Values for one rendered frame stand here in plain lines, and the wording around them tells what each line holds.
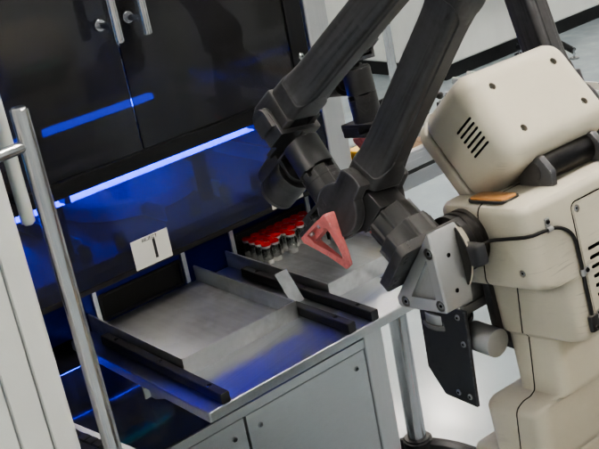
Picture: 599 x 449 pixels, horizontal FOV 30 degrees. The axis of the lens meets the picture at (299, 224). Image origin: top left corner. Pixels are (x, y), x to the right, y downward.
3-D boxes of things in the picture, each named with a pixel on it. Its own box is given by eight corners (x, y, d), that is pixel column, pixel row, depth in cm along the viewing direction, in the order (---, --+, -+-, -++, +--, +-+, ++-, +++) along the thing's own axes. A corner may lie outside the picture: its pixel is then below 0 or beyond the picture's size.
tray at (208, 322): (91, 330, 221) (86, 314, 220) (197, 280, 235) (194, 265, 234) (185, 377, 195) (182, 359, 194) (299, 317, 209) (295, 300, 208)
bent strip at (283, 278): (279, 301, 218) (274, 273, 216) (291, 295, 219) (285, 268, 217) (326, 318, 207) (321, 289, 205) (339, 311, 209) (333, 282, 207)
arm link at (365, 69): (353, 65, 210) (373, 57, 214) (329, 69, 216) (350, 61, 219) (362, 101, 212) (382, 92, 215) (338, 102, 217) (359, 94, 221)
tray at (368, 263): (227, 265, 240) (225, 250, 238) (318, 223, 254) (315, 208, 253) (331, 300, 214) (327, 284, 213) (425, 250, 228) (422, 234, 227)
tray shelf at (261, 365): (72, 348, 219) (69, 340, 218) (336, 223, 257) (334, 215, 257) (210, 423, 183) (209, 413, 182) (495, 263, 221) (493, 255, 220)
